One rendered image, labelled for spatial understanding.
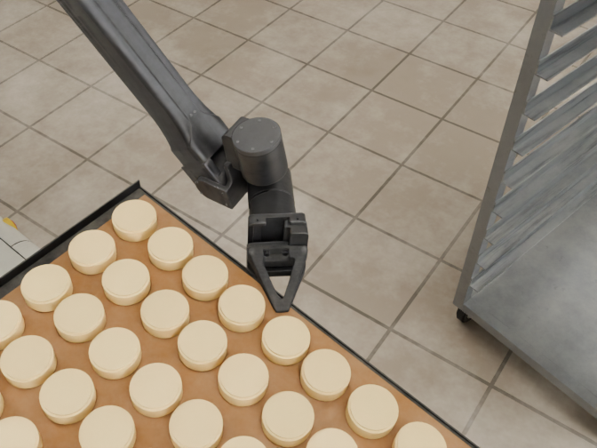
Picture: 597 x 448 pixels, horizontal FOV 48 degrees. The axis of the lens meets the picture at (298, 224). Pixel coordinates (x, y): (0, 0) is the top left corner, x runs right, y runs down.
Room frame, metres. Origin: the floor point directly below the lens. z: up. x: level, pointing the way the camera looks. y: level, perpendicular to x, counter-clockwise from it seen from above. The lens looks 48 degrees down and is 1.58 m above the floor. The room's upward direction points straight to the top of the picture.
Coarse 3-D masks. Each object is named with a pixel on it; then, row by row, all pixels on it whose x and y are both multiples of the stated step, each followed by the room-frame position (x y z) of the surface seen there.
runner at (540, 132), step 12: (576, 96) 1.15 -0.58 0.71; (588, 96) 1.18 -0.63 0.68; (564, 108) 1.12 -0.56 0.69; (576, 108) 1.14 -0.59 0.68; (588, 108) 1.14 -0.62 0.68; (540, 120) 1.07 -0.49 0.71; (552, 120) 1.10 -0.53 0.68; (564, 120) 1.10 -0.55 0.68; (528, 132) 1.04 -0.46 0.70; (540, 132) 1.06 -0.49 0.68; (552, 132) 1.06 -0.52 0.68; (516, 144) 1.02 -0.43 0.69; (528, 144) 1.03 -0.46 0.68
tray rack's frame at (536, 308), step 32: (576, 224) 1.29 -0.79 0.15; (544, 256) 1.17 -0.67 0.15; (576, 256) 1.17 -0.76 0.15; (512, 288) 1.06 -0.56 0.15; (544, 288) 1.06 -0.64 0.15; (576, 288) 1.06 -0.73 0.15; (480, 320) 0.97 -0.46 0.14; (512, 320) 0.96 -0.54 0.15; (544, 320) 0.96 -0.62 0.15; (576, 320) 0.96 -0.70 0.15; (544, 352) 0.87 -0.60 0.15; (576, 352) 0.87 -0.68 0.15; (576, 384) 0.78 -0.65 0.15
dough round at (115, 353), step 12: (96, 336) 0.37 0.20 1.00; (108, 336) 0.37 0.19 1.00; (120, 336) 0.37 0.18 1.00; (132, 336) 0.37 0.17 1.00; (96, 348) 0.36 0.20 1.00; (108, 348) 0.36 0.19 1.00; (120, 348) 0.36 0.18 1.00; (132, 348) 0.36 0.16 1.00; (96, 360) 0.34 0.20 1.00; (108, 360) 0.34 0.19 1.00; (120, 360) 0.35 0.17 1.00; (132, 360) 0.35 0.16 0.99; (96, 372) 0.34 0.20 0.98; (108, 372) 0.33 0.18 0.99; (120, 372) 0.34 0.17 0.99
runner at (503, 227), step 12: (588, 156) 1.29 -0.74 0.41; (576, 168) 1.24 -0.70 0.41; (588, 168) 1.24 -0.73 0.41; (552, 180) 1.18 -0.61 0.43; (564, 180) 1.20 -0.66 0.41; (540, 192) 1.15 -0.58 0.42; (552, 192) 1.16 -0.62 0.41; (528, 204) 1.12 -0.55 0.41; (540, 204) 1.12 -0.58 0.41; (516, 216) 1.08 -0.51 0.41; (528, 216) 1.08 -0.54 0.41; (492, 228) 1.03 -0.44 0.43; (504, 228) 1.04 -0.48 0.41; (492, 240) 1.01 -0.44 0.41
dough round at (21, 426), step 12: (0, 420) 0.28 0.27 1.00; (12, 420) 0.28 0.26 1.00; (24, 420) 0.28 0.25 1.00; (0, 432) 0.27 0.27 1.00; (12, 432) 0.27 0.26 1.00; (24, 432) 0.27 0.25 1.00; (36, 432) 0.27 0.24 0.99; (0, 444) 0.26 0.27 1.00; (12, 444) 0.26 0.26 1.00; (24, 444) 0.26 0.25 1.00; (36, 444) 0.26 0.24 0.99
